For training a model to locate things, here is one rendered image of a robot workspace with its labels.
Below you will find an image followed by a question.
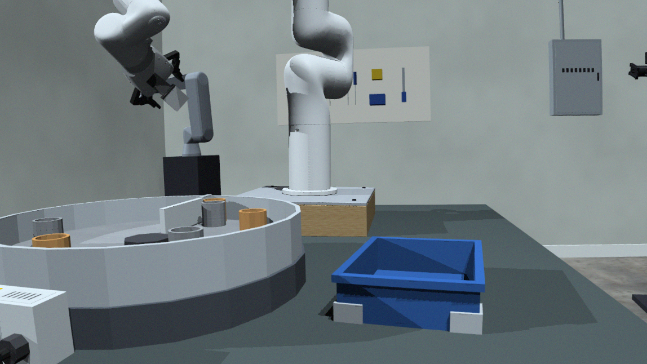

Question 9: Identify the blue open-top crate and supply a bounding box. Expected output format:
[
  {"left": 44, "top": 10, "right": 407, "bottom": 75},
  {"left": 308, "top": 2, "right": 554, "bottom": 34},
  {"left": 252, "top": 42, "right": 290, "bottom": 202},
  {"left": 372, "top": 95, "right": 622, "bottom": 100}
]
[{"left": 331, "top": 237, "right": 485, "bottom": 335}]

